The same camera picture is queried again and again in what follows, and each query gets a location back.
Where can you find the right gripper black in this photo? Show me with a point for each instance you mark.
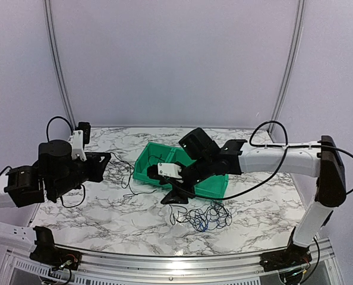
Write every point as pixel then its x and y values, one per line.
pixel 178 196

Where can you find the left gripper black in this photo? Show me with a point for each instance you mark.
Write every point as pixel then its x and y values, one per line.
pixel 97 169

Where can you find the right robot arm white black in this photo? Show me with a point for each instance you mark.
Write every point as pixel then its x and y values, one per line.
pixel 316 159

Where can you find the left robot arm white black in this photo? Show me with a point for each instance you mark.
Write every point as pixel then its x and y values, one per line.
pixel 58 170

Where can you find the green three-compartment plastic bin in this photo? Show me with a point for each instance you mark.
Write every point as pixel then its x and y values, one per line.
pixel 154 153

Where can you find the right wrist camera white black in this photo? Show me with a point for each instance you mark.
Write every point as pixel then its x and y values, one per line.
pixel 162 171

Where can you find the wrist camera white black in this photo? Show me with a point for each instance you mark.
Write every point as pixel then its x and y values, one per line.
pixel 78 139
pixel 162 171

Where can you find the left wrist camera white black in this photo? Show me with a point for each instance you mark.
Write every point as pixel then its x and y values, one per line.
pixel 78 139

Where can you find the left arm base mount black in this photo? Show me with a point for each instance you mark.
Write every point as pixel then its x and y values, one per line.
pixel 57 257

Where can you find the aluminium front frame rail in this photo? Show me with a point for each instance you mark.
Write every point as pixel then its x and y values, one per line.
pixel 109 268

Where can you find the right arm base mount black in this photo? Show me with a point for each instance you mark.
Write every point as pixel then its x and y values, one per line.
pixel 284 258

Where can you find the left aluminium corner post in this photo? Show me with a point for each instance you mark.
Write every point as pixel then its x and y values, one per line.
pixel 60 78

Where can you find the aluminium corner post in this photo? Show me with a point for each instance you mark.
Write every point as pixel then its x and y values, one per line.
pixel 60 78
pixel 291 59

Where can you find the right aluminium corner post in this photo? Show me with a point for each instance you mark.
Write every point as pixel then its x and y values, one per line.
pixel 291 59

